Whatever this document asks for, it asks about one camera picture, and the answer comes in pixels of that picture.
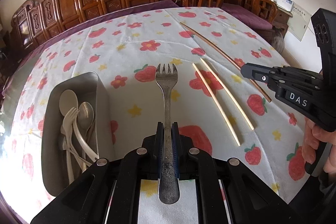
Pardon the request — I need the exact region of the purple sofa cushion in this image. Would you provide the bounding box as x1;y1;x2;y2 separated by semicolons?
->
2;0;180;93

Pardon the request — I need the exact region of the steel fork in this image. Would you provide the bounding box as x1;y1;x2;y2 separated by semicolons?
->
155;64;180;205

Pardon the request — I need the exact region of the white device box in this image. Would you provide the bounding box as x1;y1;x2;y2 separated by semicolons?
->
276;0;293;12

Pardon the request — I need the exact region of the strawberry flower tablecloth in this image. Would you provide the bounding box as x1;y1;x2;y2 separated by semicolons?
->
2;6;310;224

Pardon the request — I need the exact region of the wooden side table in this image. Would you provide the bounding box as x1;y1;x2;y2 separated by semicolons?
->
271;0;293;37

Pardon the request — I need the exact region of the metal rectangular tray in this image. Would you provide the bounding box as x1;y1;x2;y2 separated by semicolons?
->
42;72;115;197

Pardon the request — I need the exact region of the plastic bag under table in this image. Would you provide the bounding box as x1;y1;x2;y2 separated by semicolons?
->
270;30;285;54

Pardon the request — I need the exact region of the cream plastic spoon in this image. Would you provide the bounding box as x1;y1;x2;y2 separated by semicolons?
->
62;136;87;172
59;89;98;161

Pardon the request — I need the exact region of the person right hand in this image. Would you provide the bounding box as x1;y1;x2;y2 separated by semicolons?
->
302;117;336;181

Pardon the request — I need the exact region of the purple armchair cushion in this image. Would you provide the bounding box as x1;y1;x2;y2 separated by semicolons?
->
221;3;272;30

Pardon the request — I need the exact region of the cream plastic fork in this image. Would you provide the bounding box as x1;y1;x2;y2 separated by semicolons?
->
62;107;78;184

